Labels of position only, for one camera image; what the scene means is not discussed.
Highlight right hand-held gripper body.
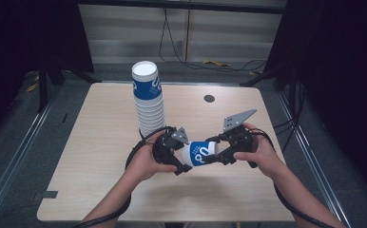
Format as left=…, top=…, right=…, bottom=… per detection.
left=217, top=108, right=259, bottom=169

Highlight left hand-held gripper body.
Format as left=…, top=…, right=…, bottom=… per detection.
left=151, top=126, right=191, bottom=166

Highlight blue and white paper cup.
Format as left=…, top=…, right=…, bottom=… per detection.
left=181, top=141, right=220, bottom=168

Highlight stack of paper cups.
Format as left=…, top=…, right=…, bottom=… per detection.
left=131, top=60, right=167, bottom=139

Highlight person's left hand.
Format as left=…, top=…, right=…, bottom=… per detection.
left=124, top=130, right=179, bottom=183

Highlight person's right hand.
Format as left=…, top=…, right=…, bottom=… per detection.
left=233, top=122, right=284, bottom=179

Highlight black metal stand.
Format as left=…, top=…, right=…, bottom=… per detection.
left=239, top=63, right=307, bottom=96
left=36, top=56, right=103, bottom=114

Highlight dark curtain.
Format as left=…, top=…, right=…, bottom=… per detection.
left=263, top=0, right=367, bottom=205
left=0, top=0, right=95, bottom=145

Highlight left hand-held gripper cable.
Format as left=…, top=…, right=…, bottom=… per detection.
left=72, top=125, right=177, bottom=228

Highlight hand-held gripper cable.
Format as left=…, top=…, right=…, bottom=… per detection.
left=72, top=125, right=177, bottom=228
left=250, top=127, right=336, bottom=228

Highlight black floor cables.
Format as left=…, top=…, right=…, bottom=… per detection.
left=272, top=80, right=307, bottom=153

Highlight metal floor rail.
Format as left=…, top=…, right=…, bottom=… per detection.
left=0, top=100, right=54, bottom=220
left=276, top=90, right=353, bottom=228

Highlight yellow floor cable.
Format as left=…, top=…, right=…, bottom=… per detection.
left=202, top=59, right=231, bottom=67

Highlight right hand-held gripper cable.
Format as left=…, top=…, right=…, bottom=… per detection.
left=250, top=127, right=336, bottom=228

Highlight black hanging wall cable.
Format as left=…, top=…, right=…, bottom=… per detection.
left=158, top=7, right=268, bottom=73

